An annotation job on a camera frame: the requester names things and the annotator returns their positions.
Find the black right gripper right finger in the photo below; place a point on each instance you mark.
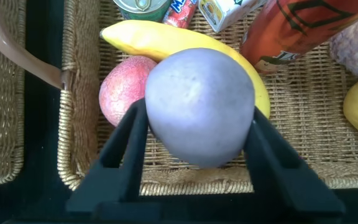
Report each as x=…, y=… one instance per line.
x=284, y=186

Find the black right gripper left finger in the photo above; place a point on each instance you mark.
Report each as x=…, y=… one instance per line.
x=120, y=174

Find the pale pink round bun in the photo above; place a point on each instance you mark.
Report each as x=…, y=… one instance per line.
x=197, y=109

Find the red soda can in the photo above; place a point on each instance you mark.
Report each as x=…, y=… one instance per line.
x=291, y=31

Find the wicker basket with food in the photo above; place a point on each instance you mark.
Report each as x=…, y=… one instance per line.
x=306, y=130

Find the red pink peach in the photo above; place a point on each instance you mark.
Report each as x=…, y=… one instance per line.
x=123, y=90

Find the yellow banana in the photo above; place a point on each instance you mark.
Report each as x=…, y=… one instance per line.
x=148, y=39

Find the brown crusty bread roll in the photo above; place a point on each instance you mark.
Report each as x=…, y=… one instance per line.
x=356, y=46

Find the black table cloth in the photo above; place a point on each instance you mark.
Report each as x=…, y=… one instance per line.
x=42, y=31

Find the small tin can gold lid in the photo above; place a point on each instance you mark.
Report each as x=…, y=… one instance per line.
x=143, y=9

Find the red blue candy pack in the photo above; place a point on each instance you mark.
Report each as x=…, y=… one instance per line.
x=180, y=12

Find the white yellow juice carton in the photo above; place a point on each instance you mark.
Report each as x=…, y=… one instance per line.
x=225, y=14

